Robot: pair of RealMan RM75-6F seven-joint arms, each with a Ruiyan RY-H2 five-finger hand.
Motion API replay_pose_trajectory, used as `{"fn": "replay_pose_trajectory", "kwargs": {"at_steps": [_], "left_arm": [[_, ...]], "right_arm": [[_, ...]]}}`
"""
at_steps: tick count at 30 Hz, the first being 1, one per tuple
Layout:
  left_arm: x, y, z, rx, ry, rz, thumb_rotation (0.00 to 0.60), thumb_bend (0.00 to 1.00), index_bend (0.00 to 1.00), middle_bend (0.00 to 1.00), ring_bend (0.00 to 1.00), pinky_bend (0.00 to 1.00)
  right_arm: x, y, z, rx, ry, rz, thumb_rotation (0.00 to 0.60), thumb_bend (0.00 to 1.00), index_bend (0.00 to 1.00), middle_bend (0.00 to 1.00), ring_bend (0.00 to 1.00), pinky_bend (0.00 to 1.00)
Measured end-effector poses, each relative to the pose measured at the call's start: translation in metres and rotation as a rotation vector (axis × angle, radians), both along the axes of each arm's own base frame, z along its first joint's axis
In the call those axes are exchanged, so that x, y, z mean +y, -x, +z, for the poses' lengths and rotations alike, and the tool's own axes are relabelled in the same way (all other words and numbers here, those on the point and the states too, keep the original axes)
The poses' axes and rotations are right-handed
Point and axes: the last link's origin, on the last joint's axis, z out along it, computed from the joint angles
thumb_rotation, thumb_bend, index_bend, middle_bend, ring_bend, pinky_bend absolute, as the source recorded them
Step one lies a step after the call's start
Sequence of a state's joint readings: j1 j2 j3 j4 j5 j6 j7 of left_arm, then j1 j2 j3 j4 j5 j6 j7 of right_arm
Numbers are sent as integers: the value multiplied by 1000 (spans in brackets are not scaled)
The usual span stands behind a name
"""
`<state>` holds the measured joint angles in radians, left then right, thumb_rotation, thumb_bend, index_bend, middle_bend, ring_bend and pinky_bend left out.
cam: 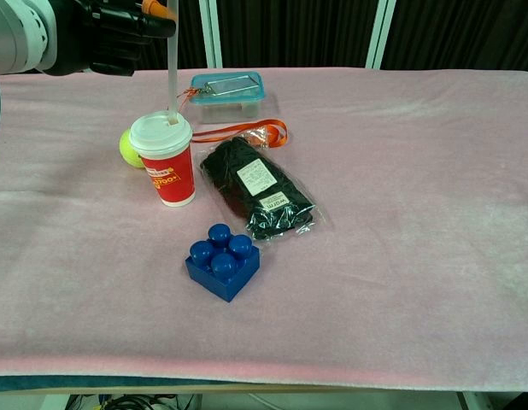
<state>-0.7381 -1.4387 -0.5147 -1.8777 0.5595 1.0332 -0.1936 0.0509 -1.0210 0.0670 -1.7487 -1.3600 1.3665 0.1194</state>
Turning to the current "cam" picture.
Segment pink fleece table cloth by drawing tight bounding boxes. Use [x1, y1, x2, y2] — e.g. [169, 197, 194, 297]
[0, 67, 528, 390]

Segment cables under table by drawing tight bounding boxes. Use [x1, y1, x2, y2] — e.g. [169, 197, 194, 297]
[62, 393, 197, 410]

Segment blue four-stud building block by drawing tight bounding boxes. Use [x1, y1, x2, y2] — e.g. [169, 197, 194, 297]
[185, 223, 261, 303]

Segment red paper cup white lid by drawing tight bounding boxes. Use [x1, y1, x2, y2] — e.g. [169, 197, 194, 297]
[129, 110, 197, 208]

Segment white vertical frame post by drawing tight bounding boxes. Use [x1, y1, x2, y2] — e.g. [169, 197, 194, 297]
[198, 0, 224, 69]
[364, 0, 397, 70]

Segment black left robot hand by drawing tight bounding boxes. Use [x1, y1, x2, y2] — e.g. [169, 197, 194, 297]
[44, 0, 179, 78]

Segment black gloves in plastic bag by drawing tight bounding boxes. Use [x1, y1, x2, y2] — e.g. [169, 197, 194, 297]
[197, 130, 327, 246]

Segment clear container with blue lid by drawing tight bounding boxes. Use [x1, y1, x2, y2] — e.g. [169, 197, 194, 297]
[190, 71, 267, 125]

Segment yellow-green tennis ball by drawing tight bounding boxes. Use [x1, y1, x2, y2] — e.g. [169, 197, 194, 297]
[119, 128, 146, 169]

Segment white straw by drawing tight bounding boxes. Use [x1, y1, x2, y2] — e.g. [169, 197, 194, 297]
[166, 0, 180, 126]

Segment black curtain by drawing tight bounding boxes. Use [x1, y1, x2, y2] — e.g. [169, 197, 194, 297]
[131, 0, 528, 73]

